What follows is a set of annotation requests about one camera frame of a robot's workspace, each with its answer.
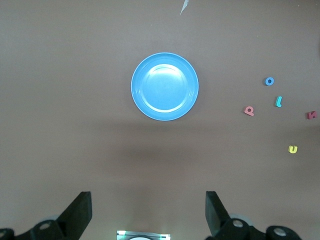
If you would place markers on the white paper scrap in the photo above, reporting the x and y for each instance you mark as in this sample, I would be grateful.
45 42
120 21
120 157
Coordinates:
183 7

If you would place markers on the blue letter o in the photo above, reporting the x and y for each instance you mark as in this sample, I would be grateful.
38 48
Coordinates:
266 81

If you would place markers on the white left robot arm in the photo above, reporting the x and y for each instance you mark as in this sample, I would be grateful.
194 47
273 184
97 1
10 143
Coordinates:
138 238

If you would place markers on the teal letter l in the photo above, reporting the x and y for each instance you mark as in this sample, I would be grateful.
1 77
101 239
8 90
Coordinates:
278 102

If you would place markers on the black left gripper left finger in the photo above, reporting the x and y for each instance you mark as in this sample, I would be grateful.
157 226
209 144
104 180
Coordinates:
65 225

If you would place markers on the dark red letter k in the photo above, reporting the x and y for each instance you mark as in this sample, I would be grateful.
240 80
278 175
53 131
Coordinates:
312 115

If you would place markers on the blue plate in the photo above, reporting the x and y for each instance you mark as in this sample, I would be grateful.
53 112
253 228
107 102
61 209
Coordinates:
165 86

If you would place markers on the yellow letter u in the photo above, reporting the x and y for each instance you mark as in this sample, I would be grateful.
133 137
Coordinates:
290 150

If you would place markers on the pink letter d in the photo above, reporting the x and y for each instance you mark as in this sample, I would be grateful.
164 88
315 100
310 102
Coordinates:
251 113

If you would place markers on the brown table cover mat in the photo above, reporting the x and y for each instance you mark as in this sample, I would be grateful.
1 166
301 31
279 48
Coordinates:
75 100

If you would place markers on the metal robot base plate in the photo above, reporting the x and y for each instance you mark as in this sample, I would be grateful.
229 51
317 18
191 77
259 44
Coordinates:
161 236

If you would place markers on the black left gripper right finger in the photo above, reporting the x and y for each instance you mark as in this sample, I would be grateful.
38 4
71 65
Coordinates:
225 225

